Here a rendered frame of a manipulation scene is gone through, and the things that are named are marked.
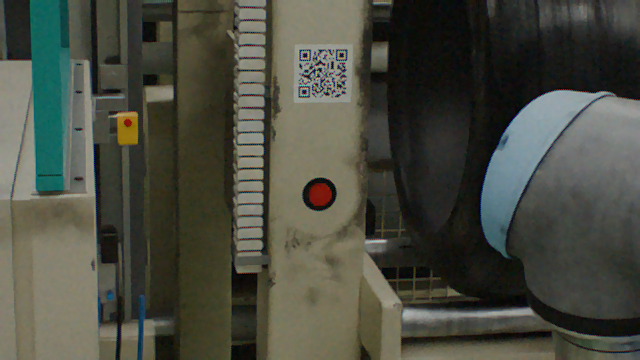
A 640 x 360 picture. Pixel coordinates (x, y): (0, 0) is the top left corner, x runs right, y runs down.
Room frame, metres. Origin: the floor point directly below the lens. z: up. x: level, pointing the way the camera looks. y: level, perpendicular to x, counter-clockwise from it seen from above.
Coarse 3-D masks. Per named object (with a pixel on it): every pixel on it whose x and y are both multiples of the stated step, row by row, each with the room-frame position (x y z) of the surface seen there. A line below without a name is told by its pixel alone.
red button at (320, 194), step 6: (312, 186) 1.55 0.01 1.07; (318, 186) 1.55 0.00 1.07; (324, 186) 1.55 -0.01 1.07; (312, 192) 1.55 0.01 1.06; (318, 192) 1.55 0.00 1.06; (324, 192) 1.55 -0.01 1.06; (330, 192) 1.55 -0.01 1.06; (312, 198) 1.55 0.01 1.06; (318, 198) 1.55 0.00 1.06; (324, 198) 1.55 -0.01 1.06; (330, 198) 1.55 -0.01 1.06; (318, 204) 1.55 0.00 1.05; (324, 204) 1.55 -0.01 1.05
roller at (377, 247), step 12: (372, 240) 1.79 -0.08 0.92; (384, 240) 1.80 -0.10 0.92; (396, 240) 1.80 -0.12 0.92; (408, 240) 1.80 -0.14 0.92; (372, 252) 1.78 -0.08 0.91; (384, 252) 1.78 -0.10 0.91; (396, 252) 1.78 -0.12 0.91; (408, 252) 1.79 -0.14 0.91; (384, 264) 1.78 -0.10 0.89; (396, 264) 1.79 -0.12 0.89; (408, 264) 1.79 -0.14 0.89; (420, 264) 1.80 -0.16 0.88
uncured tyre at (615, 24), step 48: (432, 0) 1.95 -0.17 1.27; (480, 0) 1.47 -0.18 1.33; (528, 0) 1.43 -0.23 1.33; (576, 0) 1.43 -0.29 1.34; (624, 0) 1.44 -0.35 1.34; (432, 48) 1.96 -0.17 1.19; (480, 48) 1.46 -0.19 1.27; (528, 48) 1.41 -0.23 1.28; (576, 48) 1.41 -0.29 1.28; (624, 48) 1.42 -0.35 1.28; (432, 96) 1.95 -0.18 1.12; (480, 96) 1.44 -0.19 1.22; (528, 96) 1.40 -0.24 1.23; (624, 96) 1.41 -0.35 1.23; (432, 144) 1.92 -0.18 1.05; (480, 144) 1.44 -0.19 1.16; (432, 192) 1.86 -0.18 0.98; (480, 192) 1.44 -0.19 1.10; (432, 240) 1.60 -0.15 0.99; (480, 240) 1.46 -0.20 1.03; (480, 288) 1.52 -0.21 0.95
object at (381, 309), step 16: (368, 256) 1.64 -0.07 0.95; (368, 272) 1.57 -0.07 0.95; (368, 288) 1.53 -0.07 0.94; (384, 288) 1.51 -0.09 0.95; (368, 304) 1.52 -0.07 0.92; (384, 304) 1.46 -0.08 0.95; (400, 304) 1.46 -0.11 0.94; (368, 320) 1.52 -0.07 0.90; (384, 320) 1.45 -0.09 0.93; (400, 320) 1.46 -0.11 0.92; (368, 336) 1.52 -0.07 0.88; (384, 336) 1.45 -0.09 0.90; (400, 336) 1.46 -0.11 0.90; (368, 352) 1.52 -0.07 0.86; (384, 352) 1.45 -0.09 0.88; (400, 352) 1.46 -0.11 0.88
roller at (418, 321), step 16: (416, 304) 1.52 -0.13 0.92; (432, 304) 1.52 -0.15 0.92; (448, 304) 1.53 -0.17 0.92; (464, 304) 1.53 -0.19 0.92; (480, 304) 1.53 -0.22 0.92; (496, 304) 1.54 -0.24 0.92; (512, 304) 1.54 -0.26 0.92; (528, 304) 1.54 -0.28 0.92; (416, 320) 1.50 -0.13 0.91; (432, 320) 1.51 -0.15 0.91; (448, 320) 1.51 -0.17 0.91; (464, 320) 1.51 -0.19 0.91; (480, 320) 1.52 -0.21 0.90; (496, 320) 1.52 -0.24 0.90; (512, 320) 1.53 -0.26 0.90; (528, 320) 1.53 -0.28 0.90; (416, 336) 1.51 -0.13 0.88; (432, 336) 1.51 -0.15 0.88; (448, 336) 1.52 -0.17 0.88
